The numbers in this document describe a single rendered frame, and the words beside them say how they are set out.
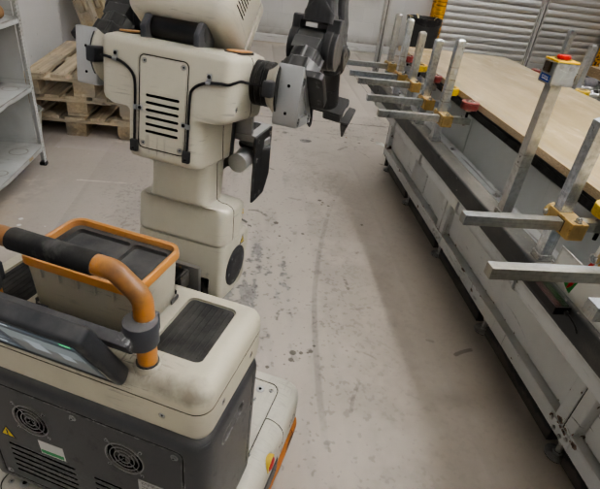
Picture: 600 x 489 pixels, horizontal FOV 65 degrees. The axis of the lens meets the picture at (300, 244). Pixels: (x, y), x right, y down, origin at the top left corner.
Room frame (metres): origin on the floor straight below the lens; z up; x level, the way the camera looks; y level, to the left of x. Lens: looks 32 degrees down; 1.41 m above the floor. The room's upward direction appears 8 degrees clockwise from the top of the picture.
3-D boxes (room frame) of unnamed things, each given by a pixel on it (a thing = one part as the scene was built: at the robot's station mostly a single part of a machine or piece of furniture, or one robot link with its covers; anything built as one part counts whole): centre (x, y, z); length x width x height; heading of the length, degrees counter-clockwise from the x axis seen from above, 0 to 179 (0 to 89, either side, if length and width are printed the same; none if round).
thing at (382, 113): (2.18, -0.48, 0.82); 0.43 x 0.03 x 0.04; 99
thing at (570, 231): (1.22, -0.73, 0.84); 0.14 x 0.06 x 0.05; 9
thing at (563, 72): (1.50, -0.69, 1.18); 0.07 x 0.07 x 0.08; 9
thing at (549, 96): (1.50, -0.68, 0.93); 0.05 x 0.05 x 0.45; 9
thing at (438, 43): (2.48, -0.53, 0.87); 0.04 x 0.04 x 0.48; 9
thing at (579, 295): (1.02, -0.74, 0.75); 0.26 x 0.01 x 0.10; 9
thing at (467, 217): (1.19, -0.64, 0.84); 0.43 x 0.03 x 0.04; 99
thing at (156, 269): (0.67, 0.34, 0.87); 0.23 x 0.15 x 0.11; 76
